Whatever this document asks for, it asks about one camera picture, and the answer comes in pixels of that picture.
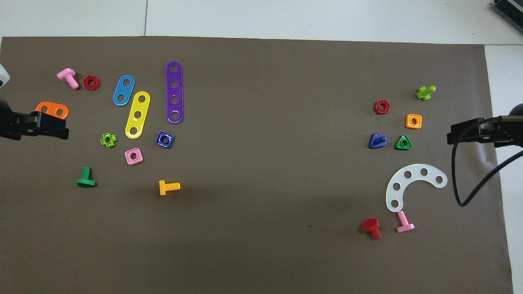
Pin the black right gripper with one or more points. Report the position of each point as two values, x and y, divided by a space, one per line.
500 132

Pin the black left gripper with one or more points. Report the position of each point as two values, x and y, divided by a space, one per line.
16 126

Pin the blue triangle-head plastic screw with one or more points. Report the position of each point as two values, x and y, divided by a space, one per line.
374 143

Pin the blue square plastic nut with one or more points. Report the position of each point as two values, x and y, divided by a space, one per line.
159 143

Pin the orange plastic screw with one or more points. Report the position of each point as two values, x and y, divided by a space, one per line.
163 188

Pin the green cross-shaped plastic nut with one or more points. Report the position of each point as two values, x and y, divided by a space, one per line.
103 141

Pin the pink plastic screw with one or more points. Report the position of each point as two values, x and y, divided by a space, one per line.
67 76
403 222

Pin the red hexagonal plastic nut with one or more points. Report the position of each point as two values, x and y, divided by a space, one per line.
376 107
87 83

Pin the light green cross-head screw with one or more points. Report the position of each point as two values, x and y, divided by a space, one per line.
424 93

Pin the orange square plastic nut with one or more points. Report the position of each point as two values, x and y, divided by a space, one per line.
408 122

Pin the dark green plastic screw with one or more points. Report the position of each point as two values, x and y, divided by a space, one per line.
86 181

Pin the green triangular plastic nut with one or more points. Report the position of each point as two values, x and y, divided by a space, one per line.
398 145

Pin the pink square plastic nut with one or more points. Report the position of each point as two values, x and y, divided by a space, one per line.
128 159

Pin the red hexagon-head plastic screw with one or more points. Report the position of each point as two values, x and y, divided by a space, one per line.
369 224

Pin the orange three-hole plastic plate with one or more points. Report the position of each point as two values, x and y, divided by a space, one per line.
52 106

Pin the white curved five-hole plate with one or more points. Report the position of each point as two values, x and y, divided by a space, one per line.
414 168

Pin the blue two-hole plastic plate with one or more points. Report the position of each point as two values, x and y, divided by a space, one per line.
116 98

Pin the yellow three-hole plastic plate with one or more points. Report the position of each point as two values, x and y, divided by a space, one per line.
132 123

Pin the purple four-hole plastic plate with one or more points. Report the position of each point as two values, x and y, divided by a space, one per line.
170 92

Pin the black ribbed device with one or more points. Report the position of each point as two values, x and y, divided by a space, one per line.
510 10

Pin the brown table mat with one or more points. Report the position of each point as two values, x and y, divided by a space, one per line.
261 245

